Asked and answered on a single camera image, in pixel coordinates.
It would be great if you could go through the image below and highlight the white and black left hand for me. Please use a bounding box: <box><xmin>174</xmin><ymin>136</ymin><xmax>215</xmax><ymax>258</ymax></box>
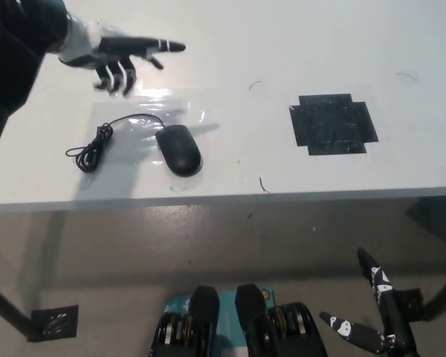
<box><xmin>57</xmin><ymin>21</ymin><xmax>187</xmax><ymax>97</ymax></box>

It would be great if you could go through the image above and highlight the white and black right hand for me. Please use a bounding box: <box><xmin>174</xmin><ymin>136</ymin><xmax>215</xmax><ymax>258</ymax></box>
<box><xmin>318</xmin><ymin>247</ymin><xmax>420</xmax><ymax>357</ymax></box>

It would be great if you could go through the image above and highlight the black computer mouse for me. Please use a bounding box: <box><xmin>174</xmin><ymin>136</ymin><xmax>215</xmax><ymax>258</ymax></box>
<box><xmin>155</xmin><ymin>124</ymin><xmax>202</xmax><ymax>178</ymax></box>

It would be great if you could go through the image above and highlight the clear plastic sheet under mouse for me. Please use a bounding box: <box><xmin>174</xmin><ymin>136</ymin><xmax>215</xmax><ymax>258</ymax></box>
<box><xmin>91</xmin><ymin>87</ymin><xmax>209</xmax><ymax>167</ymax></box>

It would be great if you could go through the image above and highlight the teal robot body top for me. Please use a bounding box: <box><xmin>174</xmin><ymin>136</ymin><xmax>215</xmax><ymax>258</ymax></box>
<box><xmin>163</xmin><ymin>289</ymin><xmax>276</xmax><ymax>357</ymax></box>

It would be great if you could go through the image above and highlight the black floor tape square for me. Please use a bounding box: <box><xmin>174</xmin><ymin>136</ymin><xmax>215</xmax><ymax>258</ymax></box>
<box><xmin>30</xmin><ymin>304</ymin><xmax>80</xmax><ymax>342</ymax></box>
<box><xmin>392</xmin><ymin>288</ymin><xmax>425</xmax><ymax>321</ymax></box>

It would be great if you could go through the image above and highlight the black table leg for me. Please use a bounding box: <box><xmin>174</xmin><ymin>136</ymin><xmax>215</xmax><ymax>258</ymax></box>
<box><xmin>0</xmin><ymin>278</ymin><xmax>38</xmax><ymax>342</ymax></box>
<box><xmin>419</xmin><ymin>270</ymin><xmax>446</xmax><ymax>321</ymax></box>

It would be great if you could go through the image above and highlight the black tape patch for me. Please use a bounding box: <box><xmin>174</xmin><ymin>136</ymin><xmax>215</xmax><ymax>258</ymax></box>
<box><xmin>288</xmin><ymin>93</ymin><xmax>379</xmax><ymax>157</ymax></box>

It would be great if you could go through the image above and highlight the black mouse cable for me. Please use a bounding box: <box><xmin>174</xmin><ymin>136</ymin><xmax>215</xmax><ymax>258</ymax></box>
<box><xmin>65</xmin><ymin>113</ymin><xmax>165</xmax><ymax>174</ymax></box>

